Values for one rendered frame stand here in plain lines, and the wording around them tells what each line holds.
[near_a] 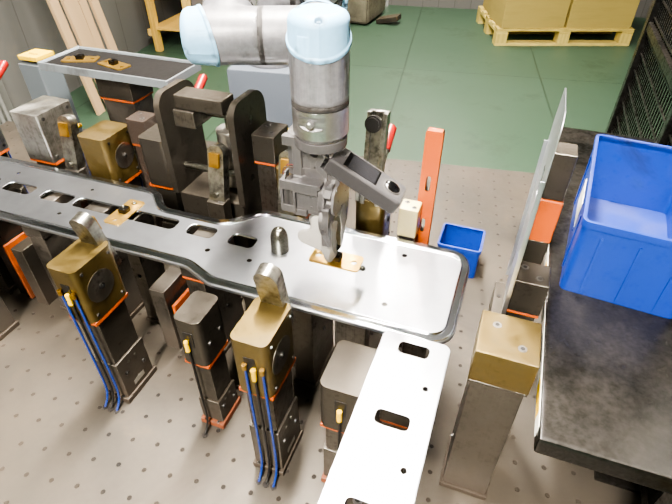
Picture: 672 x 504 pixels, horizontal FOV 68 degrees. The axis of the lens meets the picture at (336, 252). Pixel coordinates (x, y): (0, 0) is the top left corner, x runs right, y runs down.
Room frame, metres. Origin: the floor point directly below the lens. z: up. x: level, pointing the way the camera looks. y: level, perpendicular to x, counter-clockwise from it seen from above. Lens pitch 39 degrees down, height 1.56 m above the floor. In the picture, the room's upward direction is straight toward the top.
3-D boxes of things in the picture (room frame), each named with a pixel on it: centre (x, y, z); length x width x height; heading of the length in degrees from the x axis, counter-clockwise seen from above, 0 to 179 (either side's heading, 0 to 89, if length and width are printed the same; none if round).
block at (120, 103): (1.21, 0.52, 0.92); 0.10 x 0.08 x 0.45; 70
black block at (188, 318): (0.55, 0.23, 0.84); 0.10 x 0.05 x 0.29; 160
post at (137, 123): (1.05, 0.44, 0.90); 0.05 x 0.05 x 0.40; 70
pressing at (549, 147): (0.55, -0.26, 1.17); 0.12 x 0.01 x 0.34; 160
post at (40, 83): (1.30, 0.76, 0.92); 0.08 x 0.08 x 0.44; 70
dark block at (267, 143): (0.94, 0.13, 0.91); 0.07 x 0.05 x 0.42; 160
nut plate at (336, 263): (0.61, 0.00, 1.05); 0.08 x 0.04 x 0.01; 70
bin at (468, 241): (1.01, -0.32, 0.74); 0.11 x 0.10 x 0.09; 70
